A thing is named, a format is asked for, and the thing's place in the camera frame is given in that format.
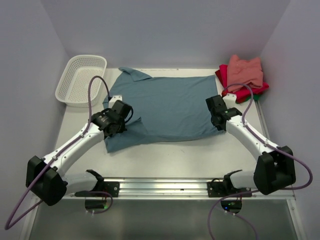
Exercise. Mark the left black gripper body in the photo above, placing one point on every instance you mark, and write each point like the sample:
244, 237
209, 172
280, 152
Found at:
122, 127

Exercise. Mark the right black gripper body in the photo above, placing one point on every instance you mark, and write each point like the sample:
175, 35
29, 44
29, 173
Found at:
213, 122

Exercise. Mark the blue-grey t shirt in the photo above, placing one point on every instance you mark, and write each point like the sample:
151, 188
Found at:
165, 109

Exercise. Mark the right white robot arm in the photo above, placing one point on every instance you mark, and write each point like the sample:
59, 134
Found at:
274, 169

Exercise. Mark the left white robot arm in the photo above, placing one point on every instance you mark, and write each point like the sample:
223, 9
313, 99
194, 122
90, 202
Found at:
47, 177

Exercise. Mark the folded red shirt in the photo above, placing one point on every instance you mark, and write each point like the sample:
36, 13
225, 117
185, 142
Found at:
243, 92

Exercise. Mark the folded green shirt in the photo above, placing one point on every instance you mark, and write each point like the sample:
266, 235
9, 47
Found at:
256, 97

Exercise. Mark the folded salmon pink shirt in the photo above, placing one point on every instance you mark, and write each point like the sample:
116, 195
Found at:
247, 72

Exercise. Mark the white plastic basket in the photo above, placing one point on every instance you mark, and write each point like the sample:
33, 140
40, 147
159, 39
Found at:
73, 85

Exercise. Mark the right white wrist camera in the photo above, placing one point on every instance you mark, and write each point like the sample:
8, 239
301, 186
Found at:
230, 100

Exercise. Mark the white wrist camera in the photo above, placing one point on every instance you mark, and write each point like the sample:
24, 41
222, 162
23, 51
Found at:
230, 100
113, 100

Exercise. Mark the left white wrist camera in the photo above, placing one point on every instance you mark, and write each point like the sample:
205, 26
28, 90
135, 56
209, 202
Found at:
113, 100

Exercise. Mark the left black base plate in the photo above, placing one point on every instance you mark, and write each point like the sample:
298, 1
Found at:
110, 187

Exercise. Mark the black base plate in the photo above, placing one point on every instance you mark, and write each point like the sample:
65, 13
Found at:
215, 190
110, 187

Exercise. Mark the aluminium rail frame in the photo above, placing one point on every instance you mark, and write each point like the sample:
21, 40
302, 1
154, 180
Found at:
163, 193

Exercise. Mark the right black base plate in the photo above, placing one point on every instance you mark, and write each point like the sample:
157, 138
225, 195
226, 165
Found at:
215, 190

